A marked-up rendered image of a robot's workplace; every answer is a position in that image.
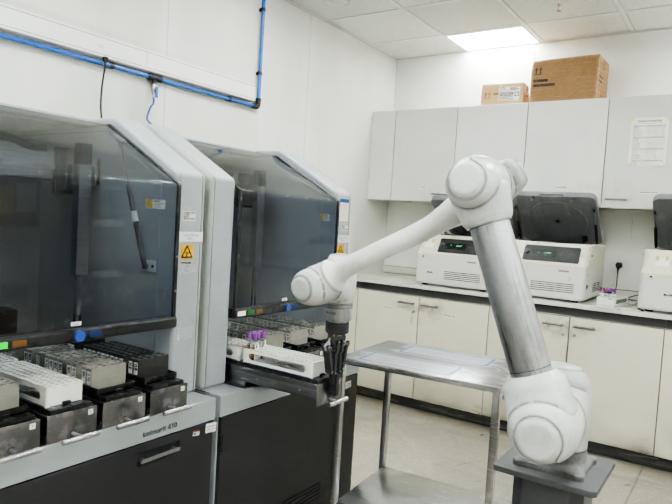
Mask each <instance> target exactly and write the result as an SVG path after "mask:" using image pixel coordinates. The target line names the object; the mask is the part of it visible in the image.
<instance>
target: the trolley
mask: <svg viewBox="0 0 672 504"><path fill-rule="evenodd" d="M346 364H347V365H352V366H357V367H362V368H367V369H373V370H378V371H383V372H385V377H384V393H383V408H382V423H381V439H380V454H379V469H378V470H377V471H375V472H374V473H373V474H371V475H370V476H369V477H367V478H366V479H365V480H363V481H362V482H361V483H359V484H358V485H357V486H355V487H354V488H353V489H351V490H350V491H349V492H347V493H346V494H345V495H343V496H342V497H341V498H339V499H338V493H339V477H340V460H341V444H342V428H343V412H344V402H343V403H340V404H338V405H335V419H334V435H333V452H332V468H331V484H330V501H329V504H512V502H511V501H507V500H504V499H500V498H497V497H494V493H495V480H496V471H495V470H494V469H493V463H494V462H495V461H496V460H497V453H498V440H499V427H500V413H501V400H504V395H502V393H503V385H504V383H505V381H506V379H507V377H508V376H510V372H509V369H508V365H507V362H506V359H501V358H495V357H489V356H483V355H477V354H470V353H464V352H458V351H452V350H446V349H440V348H434V347H428V346H422V345H416V344H410V343H404V342H398V341H392V340H388V341H385V342H382V343H379V344H376V345H373V346H370V347H367V348H364V349H361V350H358V351H355V352H352V353H349V354H347V356H346V361H345V367H344V370H343V371H341V372H343V373H342V374H340V376H339V377H342V378H341V395H340V398H339V399H341V398H343V397H344V395H345V379H346ZM392 373H393V374H398V375H404V376H409V377H414V378H419V379H424V380H429V381H435V382H440V383H445V384H450V385H455V386H460V387H466V388H471V389H476V390H481V391H486V392H491V393H493V395H492V409H491V422H490V435H489V449H488V462H487V476H486V489H485V494H482V493H479V492H475V491H472V490H468V489H464V488H461V487H457V486H454V485H450V484H446V483H443V482H439V481H436V480H432V479H429V478H425V477H421V476H418V475H414V474H411V473H407V472H403V471H400V470H396V469H393V468H389V467H386V457H387V442H388V426H389V411H390V396H391V381H392Z"/></svg>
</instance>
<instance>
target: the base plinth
mask: <svg viewBox="0 0 672 504"><path fill-rule="evenodd" d="M383 393H384V391H380V390H376V389H371V388H367V387H363V386H359V385H357V393H356V394H358V395H362V396H366V397H370V398H374V399H378V400H382V401H383ZM390 403H394V404H398V405H402V406H406V407H410V408H414V409H418V410H422V411H426V412H430V413H434V414H438V415H442V416H446V417H450V418H454V419H459V420H463V421H467V422H471V423H475V424H479V425H483V426H486V427H490V422H491V417H488V416H484V415H480V414H476V413H471V412H467V411H463V410H459V409H454V408H450V407H446V406H442V405H438V404H433V403H429V402H425V401H421V400H416V399H413V398H408V397H404V396H400V395H396V394H392V393H391V396H390ZM499 430H502V431H506V432H507V421H504V420H500V427H499ZM587 452H591V453H595V454H599V455H603V456H607V457H611V458H615V459H619V460H623V461H627V462H631V463H635V464H639V465H643V466H647V467H651V468H655V469H659V470H663V471H667V472H671V473H672V460H668V459H664V458H660V457H656V456H654V455H653V456H651V455H647V454H643V453H639V452H635V451H630V450H626V449H622V448H618V447H614V446H609V445H605V444H601V443H597V442H592V441H588V446H587Z"/></svg>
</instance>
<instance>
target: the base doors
mask: <svg viewBox="0 0 672 504"><path fill-rule="evenodd" d="M398 301H403V302H408V303H414V305H410V304H404V303H399V302H398ZM423 304H425V305H428V306H435V307H436V306H438V308H430V307H423V306H420V305H423ZM383 305H384V306H390V307H393V309H387V308H383ZM413 310H415V313H413V314H412V311H413ZM536 313H537V312H536ZM443 314H448V315H453V316H457V317H456V319H455V318H450V317H445V316H443ZM411 315H412V316H413V320H412V324H411V323H410V319H411ZM537 316H538V320H539V323H540V327H541V330H542V334H543V337H544V341H545V344H546V348H547V351H548V355H549V358H550V361H557V362H565V363H566V359H567V363H571V364H575V365H578V366H580V367H581V368H582V370H583V371H585V373H586V374H587V376H588V379H589V381H590V384H591V387H592V395H593V401H592V418H591V427H590V435H589V439H588V441H592V442H597V443H601V444H605V445H609V446H614V447H618V448H622V449H626V450H630V451H635V452H639V453H643V454H647V455H651V456H653V452H654V456H656V457H660V458H664V459H668V460H672V330H665V336H664V329H658V328H650V327H643V326H635V325H628V324H620V323H613V322H605V321H598V320H590V319H583V318H575V317H571V319H570V317H566V316H558V315H551V314H544V313H537ZM545 321H547V322H548V323H555V324H563V327H562V326H555V325H549V324H542V322H545ZM569 322H570V332H569ZM576 325H577V326H578V327H585V328H595V329H596V330H595V331H592V330H585V329H578V328H573V326H576ZM561 333H564V336H561ZM573 334H576V337H573V336H572V335H573ZM568 335H569V344H568ZM346 339H347V340H350V344H349V347H348V351H347V354H349V353H352V352H355V351H358V350H361V349H364V348H367V347H370V346H373V345H376V344H379V343H382V342H385V341H388V340H392V341H398V342H404V343H410V344H416V345H422V346H428V347H434V348H440V349H446V350H452V351H458V352H464V353H470V354H477V355H483V356H489V357H495V358H501V359H506V358H505V355H504V351H503V347H502V344H501V340H500V337H499V333H498V329H497V326H496V322H495V319H494V315H493V311H492V308H491V306H485V305H477V304H470V303H462V302H454V301H447V300H439V299H432V298H424V297H417V296H410V295H403V294H395V293H388V292H381V291H373V290H366V289H357V288H356V292H355V296H354V299H353V307H352V319H351V320H350V321H349V333H348V334H346ZM663 340H664V347H663ZM567 347H568V356H567ZM662 351H663V359H662ZM661 362H662V370H661ZM660 374H661V381H660ZM384 377H385V372H383V371H378V370H373V369H367V368H362V367H359V372H358V377H357V385H359V386H363V387H367V388H371V389H376V390H380V391H384ZM659 385H660V392H659ZM391 393H392V394H396V395H400V396H404V397H408V398H413V399H416V400H421V401H425V402H429V403H433V404H438V405H442V406H446V407H450V408H454V409H459V410H463V411H467V412H471V413H476V414H480V415H484V416H488V417H491V409H492V395H493V393H491V392H486V391H481V390H476V389H471V388H466V387H460V386H455V385H450V384H445V383H440V382H435V381H429V380H424V379H419V378H414V377H409V376H404V375H398V374H393V373H392V381H391ZM658 396H659V403H658ZM657 407H658V414H657ZM656 418H657V425H656ZM655 430H656V436H655ZM654 441H655V447H654Z"/></svg>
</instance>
